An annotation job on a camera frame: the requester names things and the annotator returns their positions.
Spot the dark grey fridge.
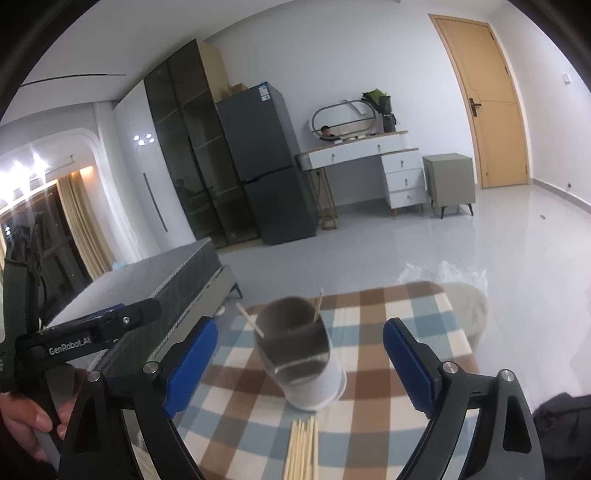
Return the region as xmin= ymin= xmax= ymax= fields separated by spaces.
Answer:
xmin=215 ymin=83 xmax=320 ymax=247

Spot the wrapped flower bouquet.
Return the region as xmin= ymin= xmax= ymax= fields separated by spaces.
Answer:
xmin=361 ymin=90 xmax=398 ymax=134

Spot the person's left hand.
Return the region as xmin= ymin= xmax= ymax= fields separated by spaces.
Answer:
xmin=0 ymin=367 xmax=89 ymax=462

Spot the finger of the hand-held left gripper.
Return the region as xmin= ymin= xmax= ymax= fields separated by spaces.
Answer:
xmin=99 ymin=298 xmax=163 ymax=344

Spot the chequered tablecloth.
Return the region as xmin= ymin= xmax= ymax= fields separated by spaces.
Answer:
xmin=124 ymin=281 xmax=481 ymax=480

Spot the white utensil holder cup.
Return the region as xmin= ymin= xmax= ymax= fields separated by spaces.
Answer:
xmin=254 ymin=296 xmax=347 ymax=412

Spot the beige curtain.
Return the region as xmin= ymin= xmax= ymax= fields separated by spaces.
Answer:
xmin=56 ymin=172 xmax=114 ymax=280

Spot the white wardrobe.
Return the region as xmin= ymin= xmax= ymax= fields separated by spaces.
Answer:
xmin=113 ymin=80 xmax=200 ymax=260

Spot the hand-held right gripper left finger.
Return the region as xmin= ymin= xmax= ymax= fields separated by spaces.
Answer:
xmin=58 ymin=316 xmax=220 ymax=480

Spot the tan wooden door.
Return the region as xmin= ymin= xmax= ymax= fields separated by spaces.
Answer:
xmin=428 ymin=14 xmax=531 ymax=189

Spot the white dressing table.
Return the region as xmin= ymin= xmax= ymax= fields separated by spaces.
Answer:
xmin=295 ymin=130 xmax=428 ymax=220

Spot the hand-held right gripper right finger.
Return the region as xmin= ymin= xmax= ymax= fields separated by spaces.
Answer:
xmin=382 ymin=316 xmax=541 ymax=480

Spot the grey nightstand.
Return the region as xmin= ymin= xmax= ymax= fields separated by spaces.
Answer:
xmin=421 ymin=152 xmax=476 ymax=219

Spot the dark glass cabinet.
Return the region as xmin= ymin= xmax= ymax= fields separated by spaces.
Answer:
xmin=143 ymin=39 xmax=260 ymax=251

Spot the oval mirror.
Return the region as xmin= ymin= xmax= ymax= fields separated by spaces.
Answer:
xmin=308 ymin=98 xmax=385 ymax=141

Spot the white round pouf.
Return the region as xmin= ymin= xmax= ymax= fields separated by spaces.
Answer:
xmin=445 ymin=282 xmax=491 ymax=343

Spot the grey quilted bed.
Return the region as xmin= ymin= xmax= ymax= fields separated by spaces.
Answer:
xmin=41 ymin=237 xmax=244 ymax=386

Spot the clear plastic bag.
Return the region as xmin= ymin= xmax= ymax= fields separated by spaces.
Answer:
xmin=396 ymin=260 xmax=489 ymax=297

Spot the bundle of wooden chopsticks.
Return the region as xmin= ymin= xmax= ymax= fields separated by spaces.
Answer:
xmin=283 ymin=416 xmax=320 ymax=480

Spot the black bag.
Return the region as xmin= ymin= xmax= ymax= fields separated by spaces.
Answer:
xmin=531 ymin=392 xmax=591 ymax=480

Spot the gold frame stool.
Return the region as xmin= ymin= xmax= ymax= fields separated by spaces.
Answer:
xmin=311 ymin=167 xmax=339 ymax=230

